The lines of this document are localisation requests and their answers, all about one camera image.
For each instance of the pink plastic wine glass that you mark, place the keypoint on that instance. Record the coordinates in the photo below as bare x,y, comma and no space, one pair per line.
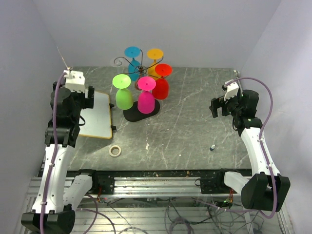
146,100

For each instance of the aluminium mounting rail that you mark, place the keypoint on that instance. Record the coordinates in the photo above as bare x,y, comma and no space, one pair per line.
122,184

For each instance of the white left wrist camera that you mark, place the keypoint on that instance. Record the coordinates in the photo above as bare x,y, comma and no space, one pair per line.
74,81

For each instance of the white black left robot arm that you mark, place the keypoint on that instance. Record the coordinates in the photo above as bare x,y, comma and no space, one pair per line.
54,209

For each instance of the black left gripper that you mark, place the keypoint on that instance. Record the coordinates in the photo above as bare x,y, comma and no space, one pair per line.
86,102

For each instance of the yellow-framed whiteboard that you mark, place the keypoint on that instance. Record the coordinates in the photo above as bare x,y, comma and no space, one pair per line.
98,120

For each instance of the copper wire wine glass rack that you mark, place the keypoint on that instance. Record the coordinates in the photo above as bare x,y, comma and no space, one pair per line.
133,114

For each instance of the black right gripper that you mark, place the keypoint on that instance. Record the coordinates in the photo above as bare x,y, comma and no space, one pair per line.
217,103

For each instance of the red plastic wine glass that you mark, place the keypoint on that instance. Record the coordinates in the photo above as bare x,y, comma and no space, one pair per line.
161,90

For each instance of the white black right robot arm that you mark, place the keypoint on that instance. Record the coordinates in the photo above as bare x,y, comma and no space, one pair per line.
266,190

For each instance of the blue plastic wine glass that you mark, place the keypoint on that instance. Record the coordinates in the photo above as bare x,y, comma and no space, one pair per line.
133,68

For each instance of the masking tape roll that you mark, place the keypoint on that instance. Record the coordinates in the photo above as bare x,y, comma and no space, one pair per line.
115,151

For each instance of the clear wine glass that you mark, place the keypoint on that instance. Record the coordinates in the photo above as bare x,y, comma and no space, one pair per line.
116,62

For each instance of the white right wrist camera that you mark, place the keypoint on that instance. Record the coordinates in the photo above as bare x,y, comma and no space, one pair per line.
231,88

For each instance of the orange plastic wine glass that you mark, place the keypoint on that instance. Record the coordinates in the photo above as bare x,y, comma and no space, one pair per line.
156,55

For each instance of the green plastic wine glass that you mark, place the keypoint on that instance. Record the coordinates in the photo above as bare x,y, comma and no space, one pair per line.
124,97

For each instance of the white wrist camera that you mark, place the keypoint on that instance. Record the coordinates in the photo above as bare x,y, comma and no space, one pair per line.
74,81
231,88

